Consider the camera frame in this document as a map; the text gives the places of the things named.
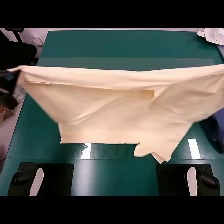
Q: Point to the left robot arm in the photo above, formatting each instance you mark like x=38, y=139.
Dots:
x=53, y=178

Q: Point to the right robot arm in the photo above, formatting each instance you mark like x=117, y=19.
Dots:
x=173, y=180

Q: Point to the white garment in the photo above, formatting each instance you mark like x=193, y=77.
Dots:
x=213, y=35

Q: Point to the cream T-shirt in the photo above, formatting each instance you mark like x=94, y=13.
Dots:
x=113, y=103

